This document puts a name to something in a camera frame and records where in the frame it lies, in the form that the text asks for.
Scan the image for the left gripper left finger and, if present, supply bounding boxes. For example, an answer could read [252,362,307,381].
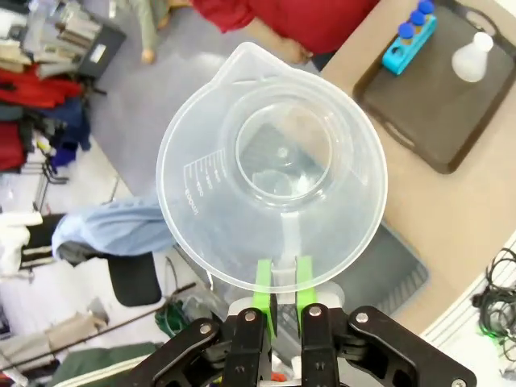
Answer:
[143,260,280,387]

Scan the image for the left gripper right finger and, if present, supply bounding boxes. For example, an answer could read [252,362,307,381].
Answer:
[296,256,477,387]

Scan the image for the clear plastic measuring cup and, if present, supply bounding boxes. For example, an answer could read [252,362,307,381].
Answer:
[156,41,389,292]

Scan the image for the white plastic flask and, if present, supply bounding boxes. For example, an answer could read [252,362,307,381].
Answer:
[451,31,495,84]

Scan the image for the grey basket holding cups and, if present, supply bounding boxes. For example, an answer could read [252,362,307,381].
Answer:
[209,219,431,387]

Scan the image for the black chair seat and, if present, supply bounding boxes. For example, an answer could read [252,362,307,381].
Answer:
[107,252,163,307]

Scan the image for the dark green cloth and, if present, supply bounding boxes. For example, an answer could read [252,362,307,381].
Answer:
[51,341,163,387]

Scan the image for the light blue cloth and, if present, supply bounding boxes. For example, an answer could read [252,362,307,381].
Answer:
[51,196,179,266]

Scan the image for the white black-striped cloth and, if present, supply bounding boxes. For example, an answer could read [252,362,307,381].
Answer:
[0,211,56,280]

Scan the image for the dark brown serving tray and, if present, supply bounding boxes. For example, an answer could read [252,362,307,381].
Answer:
[352,0,516,175]

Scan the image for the blue test tube rack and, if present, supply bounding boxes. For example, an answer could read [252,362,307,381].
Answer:
[381,11,439,76]

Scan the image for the person in red jacket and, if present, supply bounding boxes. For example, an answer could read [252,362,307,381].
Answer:
[191,0,382,56]

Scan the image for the mannequin arm green sleeve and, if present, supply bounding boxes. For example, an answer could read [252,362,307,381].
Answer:
[136,0,161,65]

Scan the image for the dark grey storage bin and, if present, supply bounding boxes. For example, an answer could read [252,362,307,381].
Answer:
[75,11,128,78]

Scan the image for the red hanging garment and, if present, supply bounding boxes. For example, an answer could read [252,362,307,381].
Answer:
[0,67,84,110]

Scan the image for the black cable bundle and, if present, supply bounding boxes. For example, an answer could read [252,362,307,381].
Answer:
[471,246,516,366]

